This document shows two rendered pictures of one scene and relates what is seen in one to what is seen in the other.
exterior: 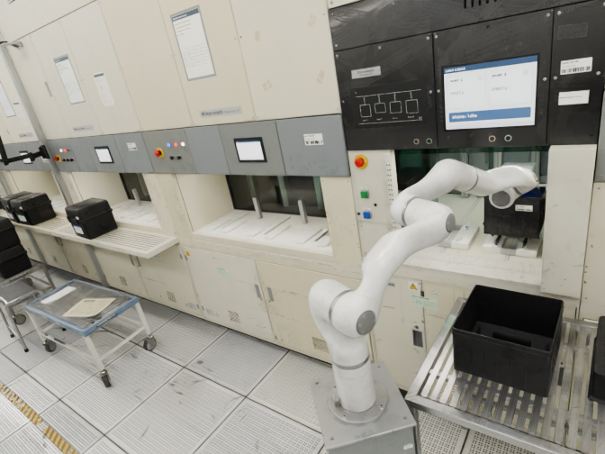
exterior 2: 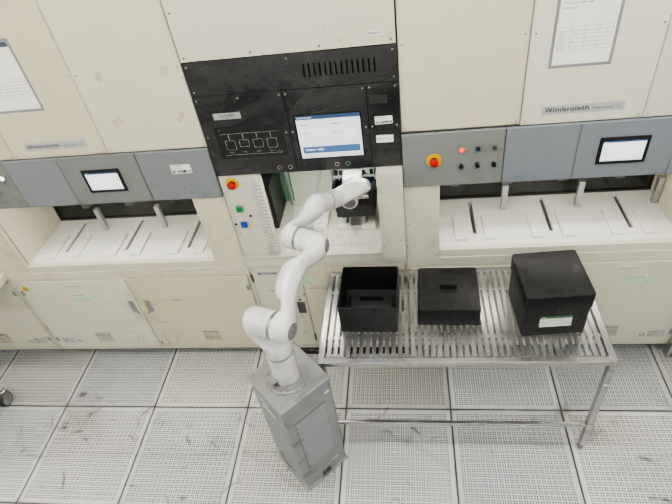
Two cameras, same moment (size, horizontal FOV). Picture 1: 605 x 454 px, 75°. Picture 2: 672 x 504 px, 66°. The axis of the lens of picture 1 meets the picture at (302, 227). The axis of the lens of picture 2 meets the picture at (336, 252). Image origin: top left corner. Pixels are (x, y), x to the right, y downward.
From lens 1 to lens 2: 1.07 m
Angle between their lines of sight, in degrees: 31
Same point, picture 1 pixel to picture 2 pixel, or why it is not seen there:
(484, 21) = (320, 86)
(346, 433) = (289, 400)
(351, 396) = (286, 377)
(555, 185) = (382, 194)
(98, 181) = not seen: outside the picture
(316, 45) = (172, 91)
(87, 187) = not seen: outside the picture
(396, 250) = (297, 275)
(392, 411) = (312, 374)
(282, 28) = (129, 73)
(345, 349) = (278, 350)
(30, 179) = not seen: outside the picture
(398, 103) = (260, 139)
